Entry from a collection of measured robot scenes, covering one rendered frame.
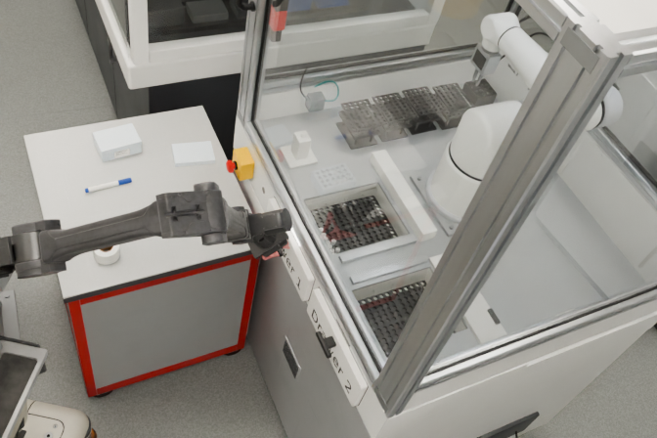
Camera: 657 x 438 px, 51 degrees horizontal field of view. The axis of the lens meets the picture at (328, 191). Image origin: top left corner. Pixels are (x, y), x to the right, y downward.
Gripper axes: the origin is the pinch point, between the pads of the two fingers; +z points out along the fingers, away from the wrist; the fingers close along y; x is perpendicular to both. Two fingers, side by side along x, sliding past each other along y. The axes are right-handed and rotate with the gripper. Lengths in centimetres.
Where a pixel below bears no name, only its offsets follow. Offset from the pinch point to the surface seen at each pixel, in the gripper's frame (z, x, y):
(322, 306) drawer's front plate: 2.5, -19.0, 2.3
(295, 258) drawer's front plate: 3.7, -2.5, 1.3
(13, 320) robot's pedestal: 32, 57, -112
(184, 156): 7, 52, -18
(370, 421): 10.4, -47.8, -1.6
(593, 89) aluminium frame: -78, -51, 64
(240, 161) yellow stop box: 2.7, 34.5, -0.4
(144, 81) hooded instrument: 0, 84, -18
